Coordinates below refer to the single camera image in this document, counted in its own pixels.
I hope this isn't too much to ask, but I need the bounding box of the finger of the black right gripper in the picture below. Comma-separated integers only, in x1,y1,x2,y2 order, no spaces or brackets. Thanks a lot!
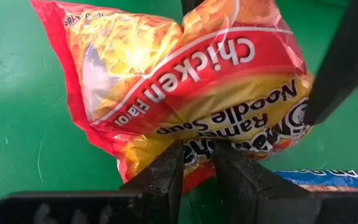
180,0,205,16
303,0,358,125

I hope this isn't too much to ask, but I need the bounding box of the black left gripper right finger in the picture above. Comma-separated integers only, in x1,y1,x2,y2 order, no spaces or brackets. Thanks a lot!
212,141,358,224

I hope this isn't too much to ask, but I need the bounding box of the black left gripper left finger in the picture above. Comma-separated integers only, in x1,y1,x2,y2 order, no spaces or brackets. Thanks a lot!
0,141,185,224

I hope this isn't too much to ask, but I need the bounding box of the orange chicken ramen pack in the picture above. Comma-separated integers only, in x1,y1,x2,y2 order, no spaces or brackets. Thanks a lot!
29,0,315,194

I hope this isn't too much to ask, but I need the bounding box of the blue soy sauce ramen pack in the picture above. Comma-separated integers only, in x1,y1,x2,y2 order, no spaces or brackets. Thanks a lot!
273,169,358,191

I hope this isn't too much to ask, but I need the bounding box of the green table mat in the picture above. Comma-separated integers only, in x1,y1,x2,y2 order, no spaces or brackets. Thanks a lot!
0,0,358,224

